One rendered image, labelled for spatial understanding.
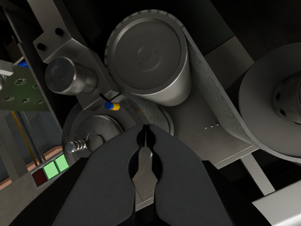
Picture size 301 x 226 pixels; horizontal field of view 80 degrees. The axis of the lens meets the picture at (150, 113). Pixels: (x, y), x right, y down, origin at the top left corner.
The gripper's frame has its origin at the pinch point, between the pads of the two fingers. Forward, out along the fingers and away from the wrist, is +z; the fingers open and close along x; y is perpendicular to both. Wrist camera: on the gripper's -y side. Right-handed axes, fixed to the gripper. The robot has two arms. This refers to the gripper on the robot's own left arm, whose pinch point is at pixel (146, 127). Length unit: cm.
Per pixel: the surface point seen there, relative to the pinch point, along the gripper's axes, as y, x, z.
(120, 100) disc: 4.0, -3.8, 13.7
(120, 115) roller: 5.8, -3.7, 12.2
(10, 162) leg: 62, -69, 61
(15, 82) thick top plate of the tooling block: 6.6, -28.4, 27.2
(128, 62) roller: -0.9, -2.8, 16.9
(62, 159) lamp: 40, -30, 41
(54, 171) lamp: 45, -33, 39
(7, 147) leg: 56, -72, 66
